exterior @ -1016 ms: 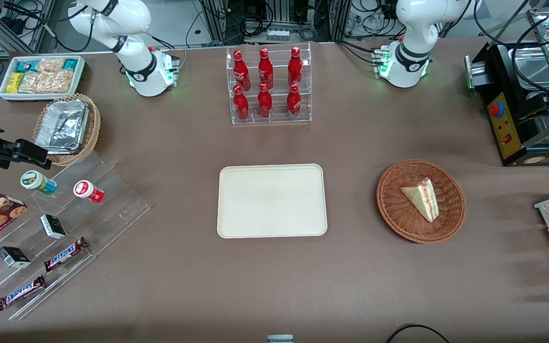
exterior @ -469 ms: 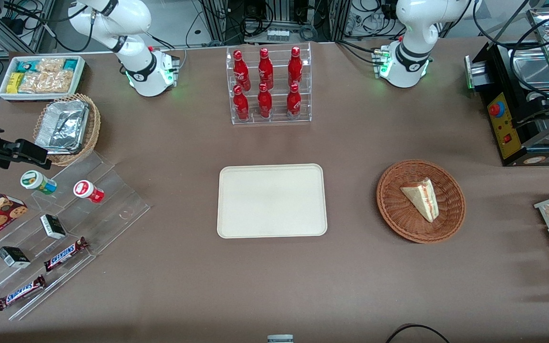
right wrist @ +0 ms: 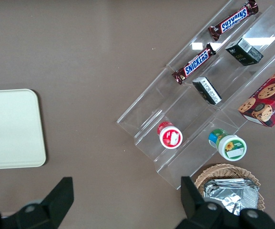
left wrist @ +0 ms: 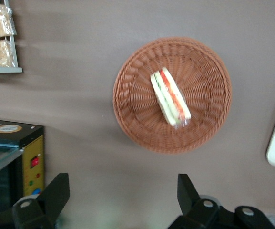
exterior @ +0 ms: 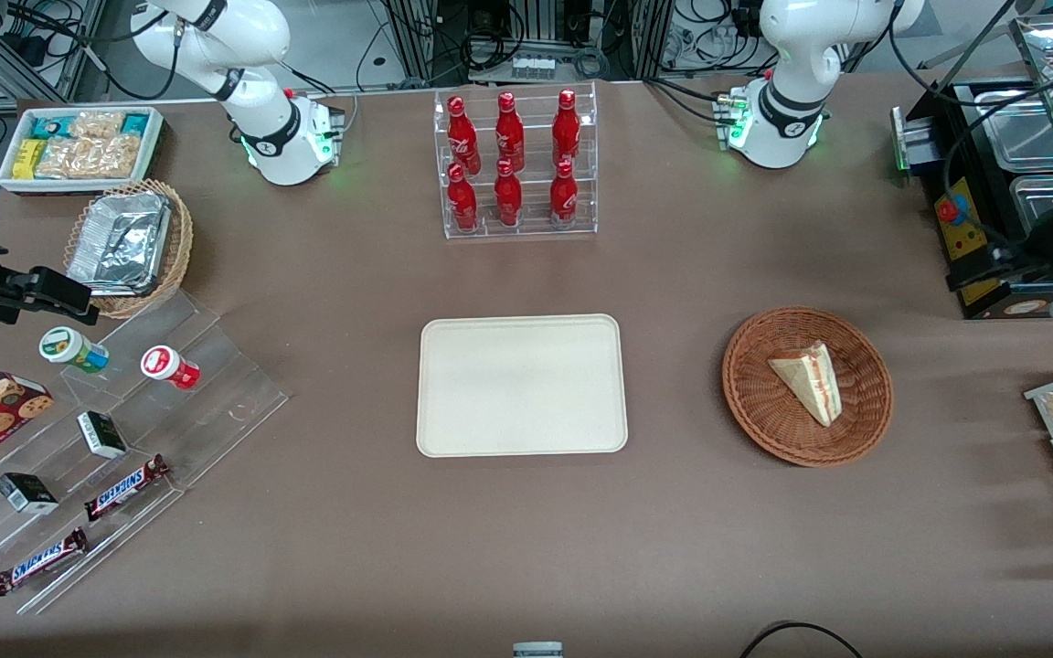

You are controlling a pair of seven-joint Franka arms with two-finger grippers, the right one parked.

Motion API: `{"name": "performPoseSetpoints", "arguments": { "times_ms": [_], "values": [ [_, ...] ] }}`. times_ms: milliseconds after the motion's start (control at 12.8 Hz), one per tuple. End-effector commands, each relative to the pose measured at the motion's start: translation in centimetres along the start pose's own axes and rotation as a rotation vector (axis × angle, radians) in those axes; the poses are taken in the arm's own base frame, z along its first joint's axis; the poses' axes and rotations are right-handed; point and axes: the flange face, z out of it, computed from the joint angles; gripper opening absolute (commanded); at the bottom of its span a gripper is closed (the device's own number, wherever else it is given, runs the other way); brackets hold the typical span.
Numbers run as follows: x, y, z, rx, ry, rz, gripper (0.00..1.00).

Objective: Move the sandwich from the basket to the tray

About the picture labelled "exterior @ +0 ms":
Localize oval light wicker basket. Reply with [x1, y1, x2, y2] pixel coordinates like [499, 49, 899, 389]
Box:
[63, 179, 194, 320]

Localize red cola bottle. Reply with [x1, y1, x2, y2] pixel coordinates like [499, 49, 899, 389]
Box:
[494, 159, 524, 228]
[549, 159, 579, 227]
[495, 91, 526, 173]
[447, 95, 482, 176]
[447, 163, 479, 232]
[552, 89, 581, 170]

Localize white plastic snack bin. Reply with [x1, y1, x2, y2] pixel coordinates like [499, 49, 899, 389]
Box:
[0, 106, 165, 195]

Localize red lid yogurt cup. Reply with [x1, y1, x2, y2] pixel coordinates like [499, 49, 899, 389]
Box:
[141, 345, 201, 391]

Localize aluminium foil container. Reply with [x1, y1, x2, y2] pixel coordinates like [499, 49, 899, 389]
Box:
[67, 191, 171, 295]

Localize green lid yogurt cup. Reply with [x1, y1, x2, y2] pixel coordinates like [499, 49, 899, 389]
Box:
[39, 326, 111, 375]

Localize Snickers chocolate bar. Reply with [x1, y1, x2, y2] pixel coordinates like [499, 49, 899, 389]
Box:
[0, 527, 90, 597]
[84, 454, 170, 522]

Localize small black carton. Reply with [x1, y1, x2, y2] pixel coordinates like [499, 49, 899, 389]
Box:
[0, 472, 59, 515]
[77, 410, 128, 460]

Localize black floor cable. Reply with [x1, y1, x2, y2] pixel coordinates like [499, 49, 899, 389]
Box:
[739, 621, 866, 658]

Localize beige rectangular tray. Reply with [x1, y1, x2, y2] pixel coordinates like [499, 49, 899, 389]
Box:
[416, 313, 629, 458]

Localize clear acrylic stepped stand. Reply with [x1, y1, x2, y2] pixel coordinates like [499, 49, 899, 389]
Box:
[0, 291, 290, 615]

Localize black hot food display case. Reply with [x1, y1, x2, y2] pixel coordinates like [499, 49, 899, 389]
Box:
[910, 14, 1053, 321]

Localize triangular sandwich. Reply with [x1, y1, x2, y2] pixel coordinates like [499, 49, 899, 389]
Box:
[768, 340, 845, 429]

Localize clear acrylic bottle rack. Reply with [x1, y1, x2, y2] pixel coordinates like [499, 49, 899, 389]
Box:
[433, 80, 599, 240]

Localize stainless steel food pan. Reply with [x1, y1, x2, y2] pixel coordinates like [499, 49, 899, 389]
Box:
[974, 89, 1053, 173]
[1009, 174, 1053, 240]

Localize silver box device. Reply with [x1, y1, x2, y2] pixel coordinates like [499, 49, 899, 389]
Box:
[890, 105, 941, 176]

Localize clear bag of crackers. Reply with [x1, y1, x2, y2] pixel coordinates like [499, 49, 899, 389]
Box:
[69, 111, 125, 140]
[35, 137, 89, 179]
[79, 135, 142, 179]

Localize round brown wicker basket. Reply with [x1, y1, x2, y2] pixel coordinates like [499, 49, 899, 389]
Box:
[721, 306, 895, 468]

